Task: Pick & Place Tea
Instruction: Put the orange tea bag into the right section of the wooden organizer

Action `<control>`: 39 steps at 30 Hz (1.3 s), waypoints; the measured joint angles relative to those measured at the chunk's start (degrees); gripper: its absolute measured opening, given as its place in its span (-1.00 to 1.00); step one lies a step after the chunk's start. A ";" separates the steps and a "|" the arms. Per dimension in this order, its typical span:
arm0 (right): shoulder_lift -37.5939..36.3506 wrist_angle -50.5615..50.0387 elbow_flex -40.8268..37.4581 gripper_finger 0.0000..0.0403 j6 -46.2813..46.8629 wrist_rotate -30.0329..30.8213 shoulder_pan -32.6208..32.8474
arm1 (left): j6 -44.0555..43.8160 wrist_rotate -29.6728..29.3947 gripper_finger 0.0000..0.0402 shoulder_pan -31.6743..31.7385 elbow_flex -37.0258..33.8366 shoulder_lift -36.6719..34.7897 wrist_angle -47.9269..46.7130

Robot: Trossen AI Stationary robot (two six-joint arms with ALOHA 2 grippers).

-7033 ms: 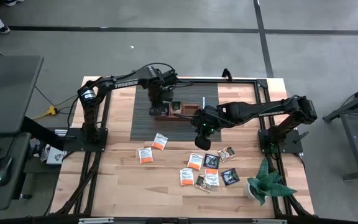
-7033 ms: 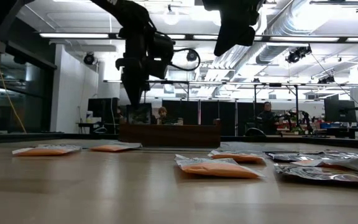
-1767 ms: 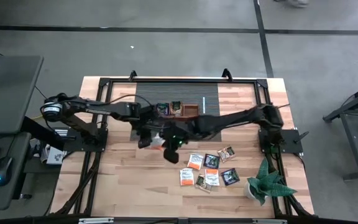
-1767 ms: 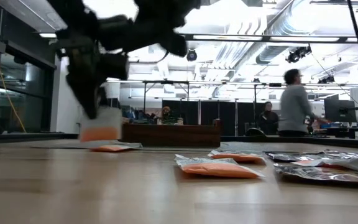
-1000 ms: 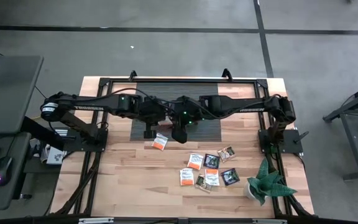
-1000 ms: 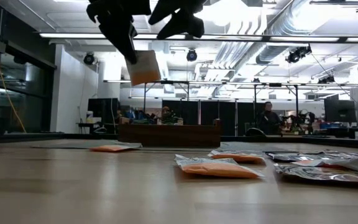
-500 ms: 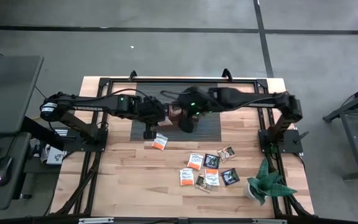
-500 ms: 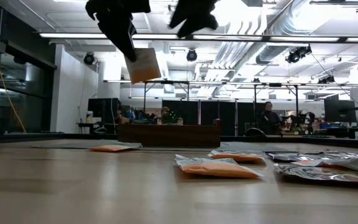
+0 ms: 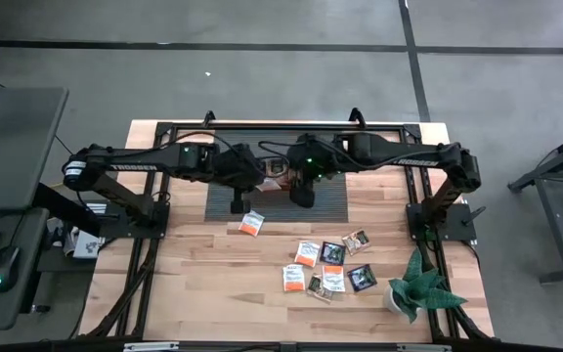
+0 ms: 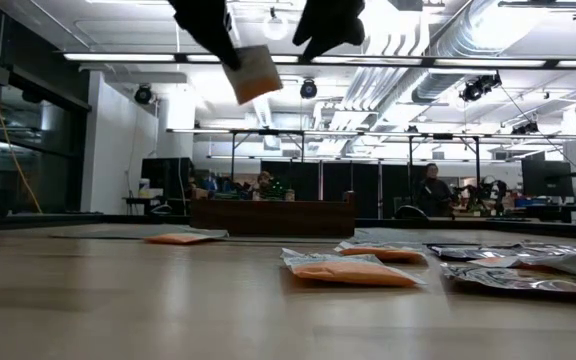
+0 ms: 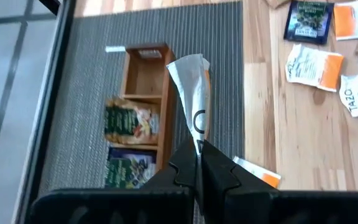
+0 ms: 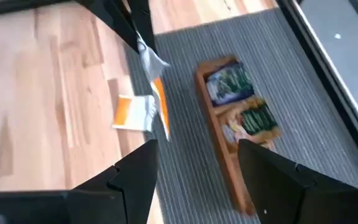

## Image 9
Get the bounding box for grey woven placemat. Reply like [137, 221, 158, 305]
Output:
[204, 128, 350, 224]

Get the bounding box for dark purple tea packet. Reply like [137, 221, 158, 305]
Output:
[346, 264, 378, 293]
[319, 241, 347, 267]

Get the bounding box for silver metal bracket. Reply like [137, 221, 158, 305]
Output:
[397, 343, 453, 352]
[123, 341, 181, 352]

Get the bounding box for black floor cable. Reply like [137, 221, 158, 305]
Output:
[54, 134, 75, 155]

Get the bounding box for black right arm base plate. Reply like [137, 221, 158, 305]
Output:
[406, 202, 478, 242]

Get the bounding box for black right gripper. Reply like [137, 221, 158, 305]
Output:
[285, 135, 336, 210]

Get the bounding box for large grey desk top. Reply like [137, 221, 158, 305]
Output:
[0, 86, 70, 212]

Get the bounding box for white printed box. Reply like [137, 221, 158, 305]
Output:
[71, 229, 108, 261]

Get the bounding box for green artificial plant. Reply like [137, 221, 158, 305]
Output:
[388, 247, 468, 325]

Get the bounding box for black lit computer mouse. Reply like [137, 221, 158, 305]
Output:
[0, 244, 22, 294]

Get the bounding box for wooden three-compartment tray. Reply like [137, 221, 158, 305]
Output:
[260, 155, 296, 193]

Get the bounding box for orange white tea packet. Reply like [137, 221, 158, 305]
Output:
[293, 240, 322, 269]
[321, 264, 347, 293]
[238, 209, 266, 239]
[281, 263, 306, 293]
[255, 177, 282, 194]

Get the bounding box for black metal table frame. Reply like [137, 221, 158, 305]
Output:
[79, 120, 496, 352]

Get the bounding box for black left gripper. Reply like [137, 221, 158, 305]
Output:
[212, 143, 267, 215]

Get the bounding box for white plant pot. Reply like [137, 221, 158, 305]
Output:
[382, 286, 410, 317]

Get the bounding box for black diagonal bar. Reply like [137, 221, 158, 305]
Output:
[33, 182, 103, 238]

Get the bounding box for black metal desk frame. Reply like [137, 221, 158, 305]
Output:
[507, 124, 563, 286]

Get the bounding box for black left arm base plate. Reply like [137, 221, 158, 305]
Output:
[99, 198, 171, 241]

